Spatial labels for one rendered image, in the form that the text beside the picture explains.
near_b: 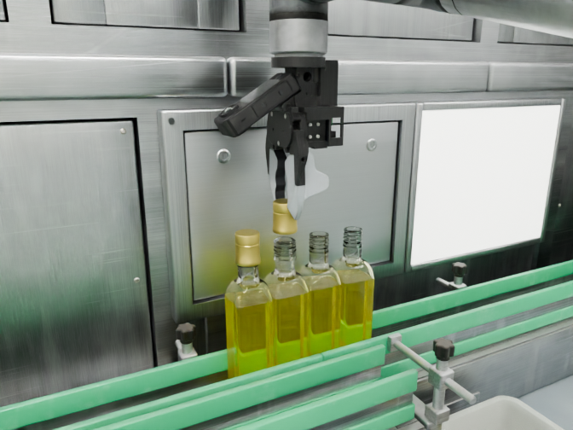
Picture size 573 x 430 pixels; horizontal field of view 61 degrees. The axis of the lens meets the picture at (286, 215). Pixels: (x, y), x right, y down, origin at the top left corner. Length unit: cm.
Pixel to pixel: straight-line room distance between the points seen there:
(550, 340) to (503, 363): 13
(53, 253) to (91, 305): 10
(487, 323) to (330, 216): 35
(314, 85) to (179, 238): 31
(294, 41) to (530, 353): 75
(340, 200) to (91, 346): 48
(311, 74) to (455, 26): 47
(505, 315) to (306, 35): 64
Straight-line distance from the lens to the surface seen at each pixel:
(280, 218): 66
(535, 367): 112
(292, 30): 63
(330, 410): 68
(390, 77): 91
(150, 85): 73
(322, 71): 66
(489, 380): 102
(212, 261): 80
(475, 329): 96
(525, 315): 106
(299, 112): 64
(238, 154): 77
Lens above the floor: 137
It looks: 16 degrees down
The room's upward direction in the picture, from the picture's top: straight up
